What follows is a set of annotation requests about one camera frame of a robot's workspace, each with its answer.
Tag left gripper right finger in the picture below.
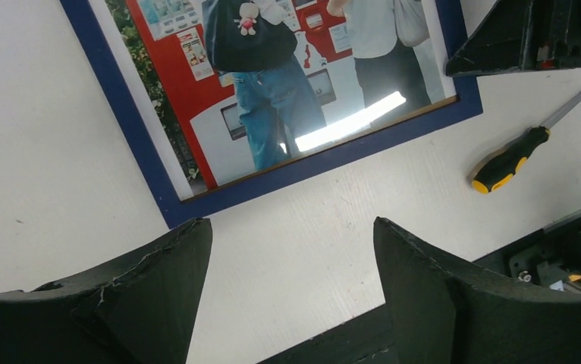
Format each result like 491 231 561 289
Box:
270 218 581 363

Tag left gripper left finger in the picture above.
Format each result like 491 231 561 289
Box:
0 218 213 363

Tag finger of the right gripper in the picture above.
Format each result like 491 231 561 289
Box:
444 0 581 77

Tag black yellow screwdriver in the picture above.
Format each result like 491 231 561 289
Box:
470 90 581 194

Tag photo of people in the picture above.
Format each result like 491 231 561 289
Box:
91 0 456 201

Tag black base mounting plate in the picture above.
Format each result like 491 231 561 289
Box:
475 211 581 294

